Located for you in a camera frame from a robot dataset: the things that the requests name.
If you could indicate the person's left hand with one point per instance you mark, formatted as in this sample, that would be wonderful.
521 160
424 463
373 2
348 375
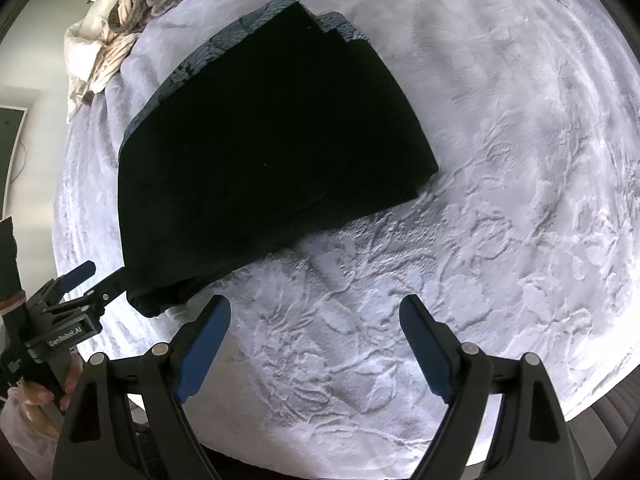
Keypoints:
37 394

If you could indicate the white plush blanket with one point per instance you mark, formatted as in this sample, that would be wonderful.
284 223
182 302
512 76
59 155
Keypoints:
450 285

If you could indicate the black pants with teal waistband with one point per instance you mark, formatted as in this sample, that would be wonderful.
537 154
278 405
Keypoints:
270 160

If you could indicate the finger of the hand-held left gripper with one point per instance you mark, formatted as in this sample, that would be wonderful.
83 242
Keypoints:
107 285
77 275

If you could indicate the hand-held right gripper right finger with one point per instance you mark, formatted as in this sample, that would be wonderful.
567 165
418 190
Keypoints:
427 350

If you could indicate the crumpled beige and grey quilt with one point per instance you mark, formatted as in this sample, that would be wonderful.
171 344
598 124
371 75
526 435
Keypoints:
120 25

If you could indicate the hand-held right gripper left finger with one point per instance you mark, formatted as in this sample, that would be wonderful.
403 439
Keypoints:
202 350

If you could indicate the dark wall television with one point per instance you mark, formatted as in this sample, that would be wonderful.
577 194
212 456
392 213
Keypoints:
10 155

